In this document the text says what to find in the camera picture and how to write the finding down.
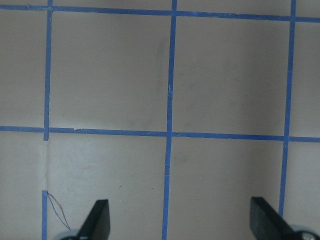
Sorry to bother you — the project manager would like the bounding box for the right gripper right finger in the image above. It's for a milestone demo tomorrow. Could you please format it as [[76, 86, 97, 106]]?
[[249, 196, 295, 240]]

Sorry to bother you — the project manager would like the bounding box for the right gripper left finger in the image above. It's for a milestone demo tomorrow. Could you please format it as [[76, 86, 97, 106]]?
[[77, 199, 111, 240]]

